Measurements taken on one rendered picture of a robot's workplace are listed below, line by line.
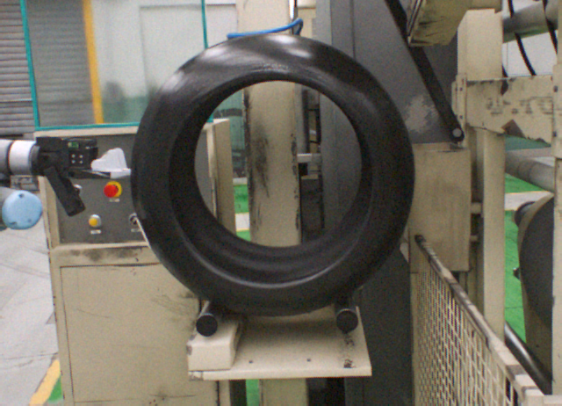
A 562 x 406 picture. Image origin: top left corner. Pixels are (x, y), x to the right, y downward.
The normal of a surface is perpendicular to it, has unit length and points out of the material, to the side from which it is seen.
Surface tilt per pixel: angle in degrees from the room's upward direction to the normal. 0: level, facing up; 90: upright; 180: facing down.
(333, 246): 81
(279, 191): 90
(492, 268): 90
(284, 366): 0
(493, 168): 90
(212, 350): 90
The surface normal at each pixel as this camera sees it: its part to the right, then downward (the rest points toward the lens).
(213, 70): -0.12, -0.01
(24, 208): 0.70, 0.08
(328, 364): -0.05, -0.99
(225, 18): 0.14, 0.15
